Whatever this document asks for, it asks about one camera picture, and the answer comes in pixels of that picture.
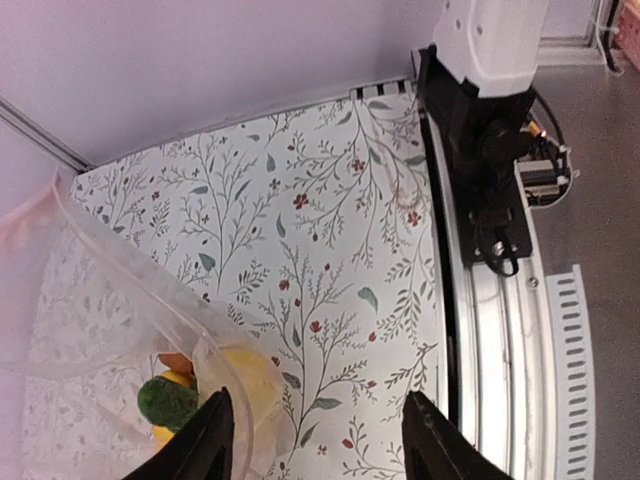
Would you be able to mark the clear zip top bag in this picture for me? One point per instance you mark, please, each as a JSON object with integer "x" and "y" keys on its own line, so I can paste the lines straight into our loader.
{"x": 84, "y": 316}

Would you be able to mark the dark green cucumber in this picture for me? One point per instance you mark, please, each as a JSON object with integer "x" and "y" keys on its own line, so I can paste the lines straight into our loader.
{"x": 165, "y": 403}

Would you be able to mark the floral tablecloth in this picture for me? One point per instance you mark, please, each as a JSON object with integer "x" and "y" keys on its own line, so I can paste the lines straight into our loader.
{"x": 276, "y": 216}

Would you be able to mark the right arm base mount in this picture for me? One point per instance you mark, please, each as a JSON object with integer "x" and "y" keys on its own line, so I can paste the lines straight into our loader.
{"x": 503, "y": 154}

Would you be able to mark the right aluminium corner post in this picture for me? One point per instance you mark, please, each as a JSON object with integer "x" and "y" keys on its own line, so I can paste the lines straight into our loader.
{"x": 43, "y": 139}

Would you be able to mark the aluminium front rail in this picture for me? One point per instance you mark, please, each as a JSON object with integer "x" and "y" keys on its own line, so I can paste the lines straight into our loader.
{"x": 463, "y": 312}

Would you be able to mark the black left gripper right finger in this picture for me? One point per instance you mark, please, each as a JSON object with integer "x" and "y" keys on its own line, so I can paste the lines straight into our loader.
{"x": 435, "y": 449}

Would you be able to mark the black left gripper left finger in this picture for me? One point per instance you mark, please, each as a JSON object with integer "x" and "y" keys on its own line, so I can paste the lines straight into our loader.
{"x": 202, "y": 449}

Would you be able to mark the brown potato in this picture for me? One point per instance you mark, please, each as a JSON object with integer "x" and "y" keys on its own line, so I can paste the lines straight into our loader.
{"x": 177, "y": 362}

